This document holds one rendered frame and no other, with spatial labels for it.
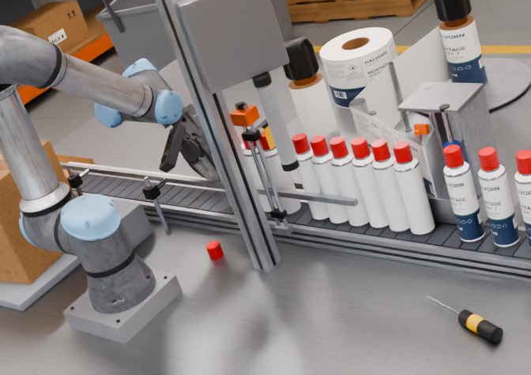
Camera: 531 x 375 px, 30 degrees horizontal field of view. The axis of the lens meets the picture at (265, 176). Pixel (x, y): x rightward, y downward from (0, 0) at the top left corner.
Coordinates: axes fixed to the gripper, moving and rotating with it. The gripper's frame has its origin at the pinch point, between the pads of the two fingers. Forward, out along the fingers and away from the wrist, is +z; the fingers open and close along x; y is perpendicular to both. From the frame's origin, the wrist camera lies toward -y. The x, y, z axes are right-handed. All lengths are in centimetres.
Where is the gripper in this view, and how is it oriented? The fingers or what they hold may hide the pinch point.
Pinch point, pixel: (220, 184)
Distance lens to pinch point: 238.7
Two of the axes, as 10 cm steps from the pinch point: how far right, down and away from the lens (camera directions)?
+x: -5.1, 3.5, 7.9
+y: 5.9, -5.3, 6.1
